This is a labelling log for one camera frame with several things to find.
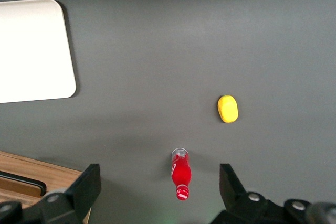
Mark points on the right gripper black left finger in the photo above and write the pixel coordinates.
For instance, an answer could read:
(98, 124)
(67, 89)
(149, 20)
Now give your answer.
(84, 190)

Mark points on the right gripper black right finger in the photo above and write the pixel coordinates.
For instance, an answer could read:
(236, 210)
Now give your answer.
(231, 187)

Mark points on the red coke bottle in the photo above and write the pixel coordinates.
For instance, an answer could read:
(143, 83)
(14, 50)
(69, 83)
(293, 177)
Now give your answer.
(181, 174)

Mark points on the beige rectangular tray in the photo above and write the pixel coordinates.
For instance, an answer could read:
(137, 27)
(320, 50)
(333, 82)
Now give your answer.
(34, 51)

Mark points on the wooden drawer front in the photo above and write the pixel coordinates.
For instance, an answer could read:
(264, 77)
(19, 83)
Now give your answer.
(52, 174)

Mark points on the wooden two-drawer cabinet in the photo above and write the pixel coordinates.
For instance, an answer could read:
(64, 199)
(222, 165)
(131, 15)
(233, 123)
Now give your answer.
(39, 167)

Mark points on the yellow toy lemon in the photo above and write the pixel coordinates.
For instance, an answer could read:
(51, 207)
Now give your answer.
(228, 109)

